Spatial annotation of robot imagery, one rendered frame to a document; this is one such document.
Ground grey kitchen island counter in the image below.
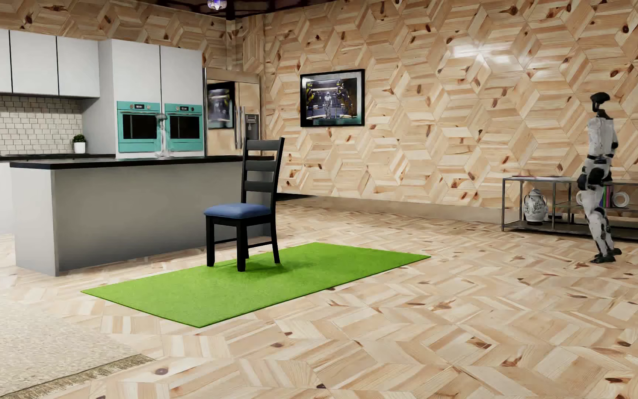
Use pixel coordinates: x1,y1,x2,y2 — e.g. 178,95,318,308
9,154,275,277

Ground black chair blue cushion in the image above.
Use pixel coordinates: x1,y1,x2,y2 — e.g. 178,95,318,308
204,137,285,272

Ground green rectangular rug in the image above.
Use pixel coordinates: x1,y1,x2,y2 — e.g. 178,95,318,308
81,242,431,328

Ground stainless steel refrigerator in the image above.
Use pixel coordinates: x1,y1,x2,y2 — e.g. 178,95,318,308
204,67,262,157

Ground chrome kitchen faucet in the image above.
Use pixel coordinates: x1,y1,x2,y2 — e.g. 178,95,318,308
155,113,169,158

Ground white tall oven cabinet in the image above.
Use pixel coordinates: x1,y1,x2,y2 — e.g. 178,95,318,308
81,38,206,160

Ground white blue ceramic vase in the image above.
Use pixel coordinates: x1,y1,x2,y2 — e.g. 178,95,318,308
522,188,549,225

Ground black metal console shelf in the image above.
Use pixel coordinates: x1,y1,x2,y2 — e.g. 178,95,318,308
501,175,638,245

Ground white humanoid robot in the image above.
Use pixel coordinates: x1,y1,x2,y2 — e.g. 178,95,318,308
576,92,622,264

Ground beige textured carpet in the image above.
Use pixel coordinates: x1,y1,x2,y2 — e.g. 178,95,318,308
0,288,154,399

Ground black framed wall picture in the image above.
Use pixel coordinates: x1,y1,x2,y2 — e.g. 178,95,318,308
299,69,366,128

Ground teal wall oven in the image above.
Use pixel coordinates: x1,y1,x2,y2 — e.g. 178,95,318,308
117,101,162,154
164,103,205,153

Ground white upper wall cabinets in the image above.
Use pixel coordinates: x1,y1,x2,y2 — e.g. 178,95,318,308
0,24,101,99

